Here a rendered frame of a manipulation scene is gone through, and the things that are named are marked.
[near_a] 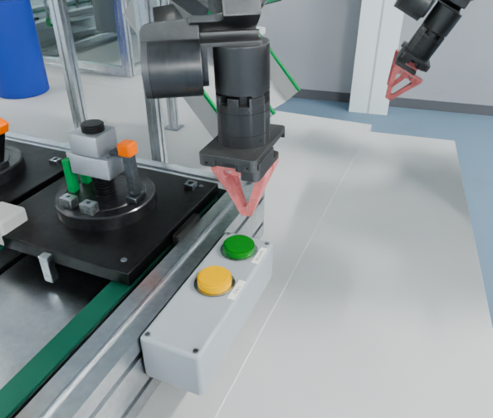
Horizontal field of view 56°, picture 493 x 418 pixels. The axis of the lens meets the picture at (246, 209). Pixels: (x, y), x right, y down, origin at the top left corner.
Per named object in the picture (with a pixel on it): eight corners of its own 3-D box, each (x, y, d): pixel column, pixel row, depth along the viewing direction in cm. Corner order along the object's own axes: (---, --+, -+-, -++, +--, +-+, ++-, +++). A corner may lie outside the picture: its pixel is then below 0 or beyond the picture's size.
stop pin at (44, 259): (59, 278, 61) (52, 253, 59) (52, 284, 60) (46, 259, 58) (51, 275, 61) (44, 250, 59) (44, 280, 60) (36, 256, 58)
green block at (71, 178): (80, 189, 68) (73, 157, 65) (75, 193, 67) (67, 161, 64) (74, 187, 68) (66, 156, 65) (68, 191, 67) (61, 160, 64)
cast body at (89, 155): (129, 167, 66) (122, 120, 62) (109, 182, 62) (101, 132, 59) (80, 157, 68) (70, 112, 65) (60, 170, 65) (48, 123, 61)
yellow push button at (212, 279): (236, 282, 56) (236, 269, 55) (222, 303, 53) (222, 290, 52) (207, 274, 57) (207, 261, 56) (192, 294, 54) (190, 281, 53)
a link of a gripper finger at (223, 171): (212, 220, 56) (207, 148, 51) (236, 191, 62) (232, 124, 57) (266, 230, 54) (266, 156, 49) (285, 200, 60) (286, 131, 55)
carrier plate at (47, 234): (218, 194, 74) (218, 182, 73) (129, 287, 56) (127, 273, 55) (95, 167, 82) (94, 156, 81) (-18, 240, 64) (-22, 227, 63)
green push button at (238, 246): (259, 250, 62) (259, 237, 60) (246, 268, 58) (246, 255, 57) (231, 243, 63) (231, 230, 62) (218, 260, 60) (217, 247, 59)
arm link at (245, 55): (274, 34, 43) (265, 22, 48) (199, 38, 43) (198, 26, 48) (274, 106, 47) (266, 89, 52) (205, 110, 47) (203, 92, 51)
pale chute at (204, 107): (261, 125, 89) (275, 113, 86) (221, 149, 80) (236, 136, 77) (173, 4, 88) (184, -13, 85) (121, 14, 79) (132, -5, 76)
